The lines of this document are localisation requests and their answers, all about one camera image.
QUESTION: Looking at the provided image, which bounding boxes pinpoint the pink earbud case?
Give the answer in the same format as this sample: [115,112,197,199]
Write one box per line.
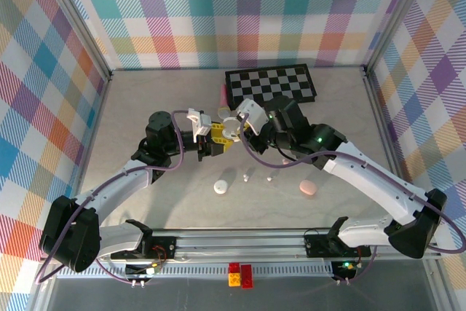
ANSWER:
[299,179,317,197]

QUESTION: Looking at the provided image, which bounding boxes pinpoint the pink tube with cream cap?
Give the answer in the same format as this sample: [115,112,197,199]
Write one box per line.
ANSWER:
[217,84,231,119]

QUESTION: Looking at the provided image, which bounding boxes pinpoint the black and white chessboard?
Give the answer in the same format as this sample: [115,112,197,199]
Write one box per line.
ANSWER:
[224,63,318,109]

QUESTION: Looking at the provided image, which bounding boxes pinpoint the red rectangular toy brick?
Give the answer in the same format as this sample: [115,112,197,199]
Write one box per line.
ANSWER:
[240,264,253,288]

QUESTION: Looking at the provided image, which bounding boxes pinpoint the small controller board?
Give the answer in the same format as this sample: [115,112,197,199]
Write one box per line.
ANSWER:
[333,259,361,279]
[125,260,165,278]

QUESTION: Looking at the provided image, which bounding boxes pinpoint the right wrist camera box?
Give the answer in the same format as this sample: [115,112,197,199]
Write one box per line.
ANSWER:
[234,98,269,136]

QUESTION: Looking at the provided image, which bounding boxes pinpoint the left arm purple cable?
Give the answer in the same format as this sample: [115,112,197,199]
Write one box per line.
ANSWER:
[36,109,190,285]

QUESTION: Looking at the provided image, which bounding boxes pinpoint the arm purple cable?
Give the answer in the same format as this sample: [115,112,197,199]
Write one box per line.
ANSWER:
[36,109,190,285]
[240,113,466,285]

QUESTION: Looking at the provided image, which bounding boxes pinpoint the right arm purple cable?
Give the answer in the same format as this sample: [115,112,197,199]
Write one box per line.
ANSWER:
[240,113,466,285]

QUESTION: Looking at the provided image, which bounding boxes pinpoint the aluminium side rail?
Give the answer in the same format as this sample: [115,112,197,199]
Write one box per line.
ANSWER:
[363,68,411,195]

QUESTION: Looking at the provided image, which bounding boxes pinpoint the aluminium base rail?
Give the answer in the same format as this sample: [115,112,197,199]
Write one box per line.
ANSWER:
[100,229,443,263]

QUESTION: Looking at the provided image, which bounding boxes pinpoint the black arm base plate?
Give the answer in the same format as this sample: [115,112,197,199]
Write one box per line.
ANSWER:
[304,230,372,258]
[145,236,178,258]

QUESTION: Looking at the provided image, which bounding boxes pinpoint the grey slotted cable duct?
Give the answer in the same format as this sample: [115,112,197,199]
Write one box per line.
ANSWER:
[78,265,336,276]

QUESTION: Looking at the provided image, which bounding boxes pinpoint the aluminium corner post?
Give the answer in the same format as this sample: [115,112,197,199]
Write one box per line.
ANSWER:
[34,0,112,82]
[363,0,438,74]

